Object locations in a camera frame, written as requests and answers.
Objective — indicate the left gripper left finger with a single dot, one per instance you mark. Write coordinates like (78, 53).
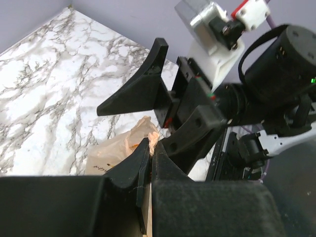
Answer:
(129, 180)

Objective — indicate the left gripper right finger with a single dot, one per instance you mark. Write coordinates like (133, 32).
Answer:
(163, 168)

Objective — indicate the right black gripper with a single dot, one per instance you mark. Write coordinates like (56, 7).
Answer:
(200, 114)

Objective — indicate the orange plastic bag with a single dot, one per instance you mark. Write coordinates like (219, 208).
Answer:
(111, 152)

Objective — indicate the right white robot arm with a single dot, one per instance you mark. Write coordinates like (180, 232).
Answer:
(277, 90)

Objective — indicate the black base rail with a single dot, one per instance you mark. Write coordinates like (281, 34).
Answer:
(227, 158)

